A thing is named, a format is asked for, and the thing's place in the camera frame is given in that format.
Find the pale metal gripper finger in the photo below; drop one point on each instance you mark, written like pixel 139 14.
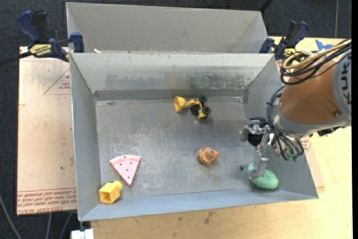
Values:
pixel 254 169
pixel 261 166

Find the green oval sponge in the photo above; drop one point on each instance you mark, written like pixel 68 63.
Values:
pixel 268 180

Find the orange black striped toy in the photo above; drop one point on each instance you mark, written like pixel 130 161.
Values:
pixel 207 156

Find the yellow toy digger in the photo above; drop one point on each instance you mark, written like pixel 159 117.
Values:
pixel 183 103

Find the grey metal bin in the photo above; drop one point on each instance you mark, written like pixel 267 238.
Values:
pixel 167 137

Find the pink watermelon slice toy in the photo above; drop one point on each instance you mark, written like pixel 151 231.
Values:
pixel 126 166

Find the yellow square funnel block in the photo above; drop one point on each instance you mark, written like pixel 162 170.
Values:
pixel 109 193

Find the brown cardboard board red print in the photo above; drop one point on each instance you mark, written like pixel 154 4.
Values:
pixel 44 134

